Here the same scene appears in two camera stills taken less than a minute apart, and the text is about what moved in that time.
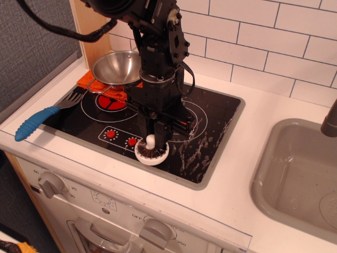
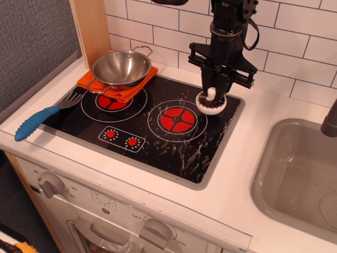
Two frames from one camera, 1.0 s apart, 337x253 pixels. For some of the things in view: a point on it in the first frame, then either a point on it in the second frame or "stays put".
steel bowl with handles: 117,68 stays put
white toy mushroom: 146,153 → 208,105
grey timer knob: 50,184 stays put
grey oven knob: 156,233 stays put
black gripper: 160,101 → 225,52
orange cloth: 88,81 stays put
